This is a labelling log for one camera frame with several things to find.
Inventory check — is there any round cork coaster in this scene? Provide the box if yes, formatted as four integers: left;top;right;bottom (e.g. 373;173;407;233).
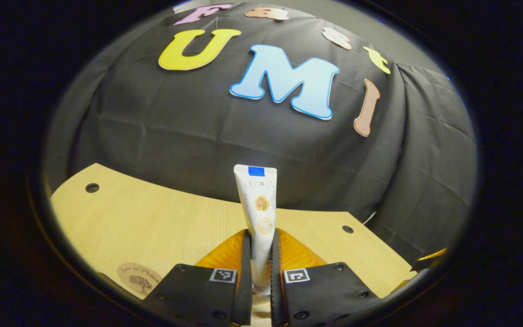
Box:
117;263;164;300

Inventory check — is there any white toothpaste tube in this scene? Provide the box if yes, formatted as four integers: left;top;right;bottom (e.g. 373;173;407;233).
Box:
233;164;278;296

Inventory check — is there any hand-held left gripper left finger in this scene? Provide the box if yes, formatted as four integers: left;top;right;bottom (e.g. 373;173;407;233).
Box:
143;229;254;327

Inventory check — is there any black backdrop cloth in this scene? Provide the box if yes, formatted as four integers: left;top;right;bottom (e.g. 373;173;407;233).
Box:
44;2;478;266

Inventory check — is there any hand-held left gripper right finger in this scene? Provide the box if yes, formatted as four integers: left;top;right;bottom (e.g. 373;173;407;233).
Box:
271;228;380;327

